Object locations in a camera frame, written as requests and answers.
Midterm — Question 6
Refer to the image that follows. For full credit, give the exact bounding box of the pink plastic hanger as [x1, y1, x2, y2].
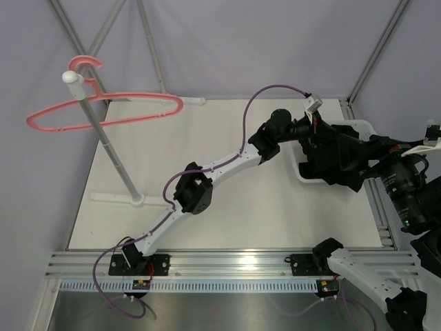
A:
[25, 54, 183, 133]

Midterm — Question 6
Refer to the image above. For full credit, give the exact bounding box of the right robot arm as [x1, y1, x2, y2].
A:
[311, 134, 440, 330]

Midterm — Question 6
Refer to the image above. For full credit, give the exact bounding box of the white perforated plastic basket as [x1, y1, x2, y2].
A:
[290, 120, 376, 184]

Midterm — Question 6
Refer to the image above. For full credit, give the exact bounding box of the white slotted cable duct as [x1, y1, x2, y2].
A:
[59, 279, 318, 292]

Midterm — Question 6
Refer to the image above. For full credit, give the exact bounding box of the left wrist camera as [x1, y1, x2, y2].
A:
[302, 94, 322, 123]

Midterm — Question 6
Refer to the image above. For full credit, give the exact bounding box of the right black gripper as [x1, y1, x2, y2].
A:
[336, 132, 432, 229]

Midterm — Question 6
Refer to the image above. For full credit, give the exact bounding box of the aluminium mounting rail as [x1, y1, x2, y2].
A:
[45, 250, 419, 279]

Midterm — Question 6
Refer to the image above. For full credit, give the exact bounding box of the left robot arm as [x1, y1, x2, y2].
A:
[119, 109, 332, 275]

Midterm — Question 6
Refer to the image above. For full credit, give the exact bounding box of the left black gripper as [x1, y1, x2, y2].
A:
[275, 109, 338, 147]

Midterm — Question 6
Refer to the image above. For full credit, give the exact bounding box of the black shirt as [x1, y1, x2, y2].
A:
[298, 124, 371, 192]

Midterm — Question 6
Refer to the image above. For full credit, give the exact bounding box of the aluminium frame post right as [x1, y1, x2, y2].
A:
[347, 0, 412, 106]

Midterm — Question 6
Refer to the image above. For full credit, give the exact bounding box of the silver white garment rack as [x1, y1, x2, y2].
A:
[63, 1, 205, 208]

